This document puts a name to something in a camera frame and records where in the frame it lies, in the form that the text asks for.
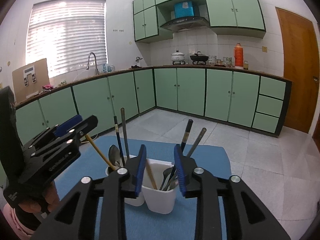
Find white cooking pot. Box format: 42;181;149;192
171;50;185;65

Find silver steel spoon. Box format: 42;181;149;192
169;179;178;191

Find black plastic spoon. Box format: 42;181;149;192
159;167;173;190

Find cardboard box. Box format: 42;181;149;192
12;59;50;103

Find grey chopstick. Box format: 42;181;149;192
170;127;208;189
120;107;130;160

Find green lower kitchen cabinets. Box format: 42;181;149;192
16;66;292;142

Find small kettle figurine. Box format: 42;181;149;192
136;57;143;67

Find brown wooden door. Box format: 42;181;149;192
276;8;319;133

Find silver spoon ornate handle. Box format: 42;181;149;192
108;145;121;168

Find chrome kitchen faucet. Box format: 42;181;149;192
86;51;99;75

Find black range hood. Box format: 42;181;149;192
161;16;210;33

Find small glass jar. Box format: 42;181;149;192
244;60;249;69

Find orange thermos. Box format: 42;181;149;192
234;42;244;69

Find dark navy chopstick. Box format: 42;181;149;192
163;119;194;190
113;115;125;167

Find light bamboo chopstick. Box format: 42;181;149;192
146;159;157;190
85;134;116;171

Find green upper kitchen cabinets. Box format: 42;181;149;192
133;0;266;43

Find white twin utensil holder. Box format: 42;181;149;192
105;155;182;215

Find white window blinds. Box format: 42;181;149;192
25;0;108;77

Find person's left hand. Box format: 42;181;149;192
19;181;60;213

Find blue box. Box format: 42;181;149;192
174;1;195;18

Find stacked ceramic bowls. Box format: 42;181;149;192
208;55;217;66

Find black wok with lid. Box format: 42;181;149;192
190;51;209;65

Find green kitchen cabinets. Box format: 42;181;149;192
16;66;292;142
133;0;266;43

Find blue tablecloth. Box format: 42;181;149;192
55;139;231;239

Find red cloth on counter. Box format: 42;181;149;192
42;85;54;92

